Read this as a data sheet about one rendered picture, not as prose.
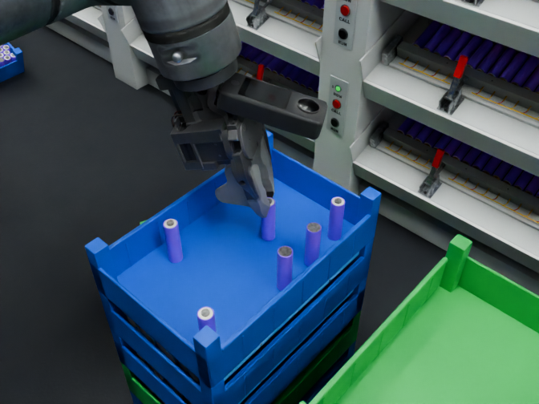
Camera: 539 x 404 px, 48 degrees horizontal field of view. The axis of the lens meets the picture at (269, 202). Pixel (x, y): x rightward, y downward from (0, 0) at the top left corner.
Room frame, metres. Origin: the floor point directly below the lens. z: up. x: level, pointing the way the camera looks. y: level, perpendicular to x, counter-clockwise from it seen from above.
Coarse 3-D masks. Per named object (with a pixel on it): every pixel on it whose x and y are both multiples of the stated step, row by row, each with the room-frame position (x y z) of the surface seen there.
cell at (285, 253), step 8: (280, 248) 0.47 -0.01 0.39; (288, 248) 0.47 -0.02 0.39; (280, 256) 0.45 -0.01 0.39; (288, 256) 0.45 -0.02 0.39; (280, 264) 0.45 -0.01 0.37; (288, 264) 0.45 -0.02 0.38; (280, 272) 0.45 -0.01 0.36; (288, 272) 0.45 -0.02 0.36; (280, 280) 0.45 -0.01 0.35; (288, 280) 0.45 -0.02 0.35; (280, 288) 0.45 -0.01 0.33
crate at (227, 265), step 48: (192, 192) 0.58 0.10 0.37; (288, 192) 0.63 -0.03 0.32; (336, 192) 0.59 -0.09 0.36; (96, 240) 0.47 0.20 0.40; (144, 240) 0.51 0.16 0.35; (192, 240) 0.54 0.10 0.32; (240, 240) 0.54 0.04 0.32; (288, 240) 0.54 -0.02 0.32; (336, 240) 0.54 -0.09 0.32; (144, 288) 0.46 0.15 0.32; (192, 288) 0.46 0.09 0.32; (240, 288) 0.46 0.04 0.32; (288, 288) 0.42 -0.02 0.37; (192, 336) 0.39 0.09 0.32; (240, 336) 0.36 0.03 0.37
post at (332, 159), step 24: (336, 0) 0.97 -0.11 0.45; (360, 0) 0.94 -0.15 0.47; (360, 24) 0.94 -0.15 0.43; (384, 24) 0.96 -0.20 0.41; (336, 48) 0.97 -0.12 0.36; (360, 48) 0.93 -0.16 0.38; (336, 72) 0.96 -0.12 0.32; (360, 72) 0.93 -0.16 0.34; (360, 96) 0.93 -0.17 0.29; (360, 120) 0.93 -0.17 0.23; (336, 144) 0.95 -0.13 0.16; (336, 168) 0.95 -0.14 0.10
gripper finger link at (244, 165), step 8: (240, 144) 0.52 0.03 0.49; (240, 152) 0.51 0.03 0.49; (232, 160) 0.51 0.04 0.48; (240, 160) 0.51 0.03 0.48; (248, 160) 0.52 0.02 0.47; (232, 168) 0.51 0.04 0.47; (240, 168) 0.51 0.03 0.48; (248, 168) 0.51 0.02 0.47; (240, 176) 0.50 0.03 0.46; (248, 176) 0.51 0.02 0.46; (240, 184) 0.51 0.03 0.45; (248, 184) 0.50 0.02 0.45; (248, 192) 0.51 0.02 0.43; (256, 192) 0.51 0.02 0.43
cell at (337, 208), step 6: (336, 198) 0.55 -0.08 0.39; (342, 198) 0.55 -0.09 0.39; (330, 204) 0.54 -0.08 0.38; (336, 204) 0.54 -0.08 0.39; (342, 204) 0.54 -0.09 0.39; (330, 210) 0.54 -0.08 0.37; (336, 210) 0.54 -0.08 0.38; (342, 210) 0.54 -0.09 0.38; (330, 216) 0.54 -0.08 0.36; (336, 216) 0.54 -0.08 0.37; (342, 216) 0.54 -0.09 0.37; (330, 222) 0.54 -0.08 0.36; (336, 222) 0.54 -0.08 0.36; (342, 222) 0.54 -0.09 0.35; (330, 228) 0.54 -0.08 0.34; (336, 228) 0.54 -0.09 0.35; (330, 234) 0.54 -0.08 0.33; (336, 234) 0.54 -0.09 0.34
